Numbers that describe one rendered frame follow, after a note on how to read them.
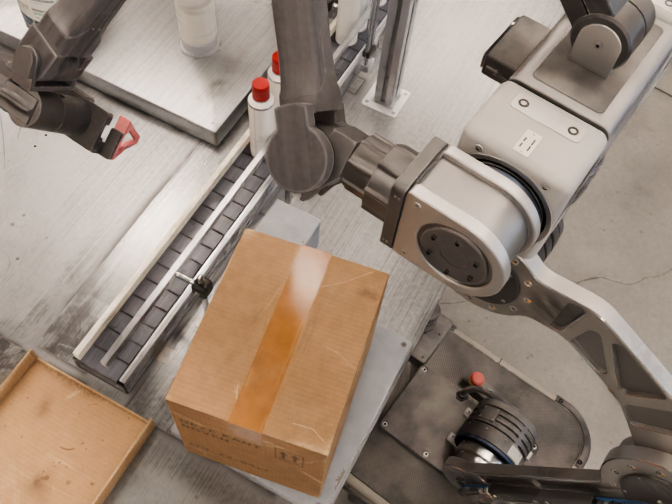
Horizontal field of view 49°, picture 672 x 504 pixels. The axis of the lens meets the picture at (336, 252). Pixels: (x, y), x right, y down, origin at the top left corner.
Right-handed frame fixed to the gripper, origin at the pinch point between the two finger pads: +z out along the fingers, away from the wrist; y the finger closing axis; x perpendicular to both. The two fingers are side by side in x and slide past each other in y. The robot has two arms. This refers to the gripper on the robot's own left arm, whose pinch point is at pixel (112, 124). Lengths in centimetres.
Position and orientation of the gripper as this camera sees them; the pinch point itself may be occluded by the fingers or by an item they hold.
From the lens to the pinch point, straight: 125.3
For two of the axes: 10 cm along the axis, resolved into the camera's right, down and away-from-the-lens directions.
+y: -8.1, -5.2, 2.6
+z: 3.3, -0.4, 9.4
